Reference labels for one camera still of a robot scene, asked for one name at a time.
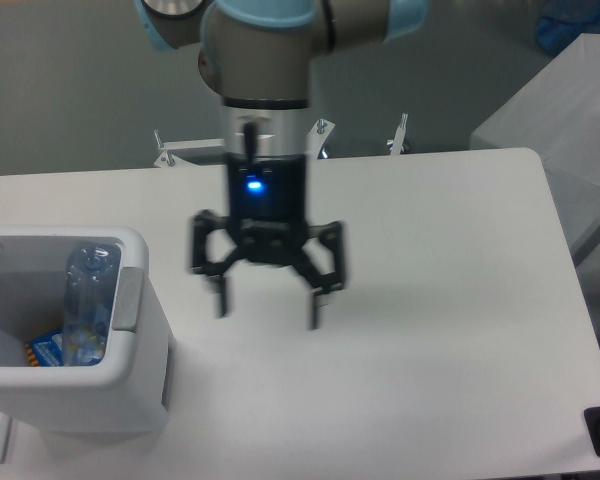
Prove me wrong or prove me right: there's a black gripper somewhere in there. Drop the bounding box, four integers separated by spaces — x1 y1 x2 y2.
190 153 348 330

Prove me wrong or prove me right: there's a clear plastic water bottle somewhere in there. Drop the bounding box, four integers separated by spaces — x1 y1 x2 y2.
62 242 121 366

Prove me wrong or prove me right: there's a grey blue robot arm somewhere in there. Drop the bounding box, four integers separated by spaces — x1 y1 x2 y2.
135 1 428 328

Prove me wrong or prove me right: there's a white trash can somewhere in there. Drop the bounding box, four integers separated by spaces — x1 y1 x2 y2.
0 225 176 433

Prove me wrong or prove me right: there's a blue snack wrapper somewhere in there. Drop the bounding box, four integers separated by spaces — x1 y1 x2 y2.
25 328 64 367

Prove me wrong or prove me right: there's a white covered side table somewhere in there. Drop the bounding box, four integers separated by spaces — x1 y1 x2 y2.
470 34 600 263

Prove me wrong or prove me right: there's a blue object at top right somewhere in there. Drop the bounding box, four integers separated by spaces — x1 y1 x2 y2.
534 0 600 57

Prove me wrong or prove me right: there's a white pedestal base frame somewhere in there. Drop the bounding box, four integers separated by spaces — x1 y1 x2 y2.
153 113 410 168

